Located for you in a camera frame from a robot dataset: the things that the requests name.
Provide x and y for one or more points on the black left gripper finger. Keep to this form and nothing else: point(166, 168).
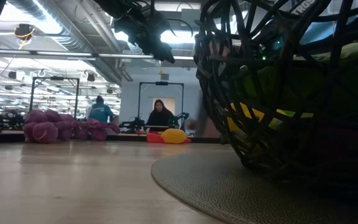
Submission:
point(165, 53)

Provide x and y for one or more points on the yellow lemon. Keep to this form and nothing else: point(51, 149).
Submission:
point(247, 116)

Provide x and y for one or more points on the short pale green cucumber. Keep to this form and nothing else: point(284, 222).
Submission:
point(266, 88)

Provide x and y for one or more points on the black background robot arm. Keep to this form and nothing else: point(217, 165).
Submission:
point(180, 118)
point(8, 119)
point(132, 124)

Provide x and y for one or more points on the person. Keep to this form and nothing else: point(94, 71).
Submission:
point(100, 112)
point(159, 116)

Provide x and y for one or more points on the black hanging lamp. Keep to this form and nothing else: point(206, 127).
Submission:
point(12, 74)
point(91, 77)
point(110, 90)

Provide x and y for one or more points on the yellow-orange mango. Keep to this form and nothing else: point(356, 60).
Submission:
point(174, 136)

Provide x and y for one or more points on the long ceiling light bar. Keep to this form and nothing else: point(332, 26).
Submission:
point(57, 53)

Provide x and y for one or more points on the large purple grape bunch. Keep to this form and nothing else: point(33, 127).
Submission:
point(45, 132)

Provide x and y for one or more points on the grey round mat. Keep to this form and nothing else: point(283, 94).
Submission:
point(228, 193)

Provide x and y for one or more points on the grey wall box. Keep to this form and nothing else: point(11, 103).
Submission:
point(164, 76)

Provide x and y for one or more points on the black gantry frame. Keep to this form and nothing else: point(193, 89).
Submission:
point(56, 78)
point(161, 83)

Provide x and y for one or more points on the silver ventilation duct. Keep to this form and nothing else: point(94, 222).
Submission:
point(73, 34)

